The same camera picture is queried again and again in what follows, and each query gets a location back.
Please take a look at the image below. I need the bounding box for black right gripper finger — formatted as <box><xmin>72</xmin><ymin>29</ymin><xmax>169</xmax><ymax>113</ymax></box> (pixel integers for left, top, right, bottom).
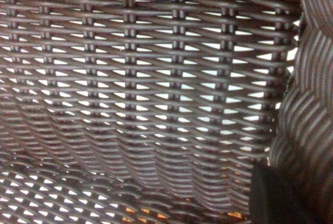
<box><xmin>249</xmin><ymin>163</ymin><xmax>306</xmax><ymax>224</ymax></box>

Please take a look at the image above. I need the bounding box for light brown wicker basket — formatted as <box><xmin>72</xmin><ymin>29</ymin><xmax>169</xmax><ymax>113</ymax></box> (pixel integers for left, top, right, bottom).
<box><xmin>122</xmin><ymin>197</ymin><xmax>245</xmax><ymax>223</ymax></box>

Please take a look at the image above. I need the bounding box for dark brown wicker basket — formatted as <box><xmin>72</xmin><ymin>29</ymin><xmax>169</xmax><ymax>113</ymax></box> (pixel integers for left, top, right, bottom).
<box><xmin>0</xmin><ymin>0</ymin><xmax>333</xmax><ymax>224</ymax></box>

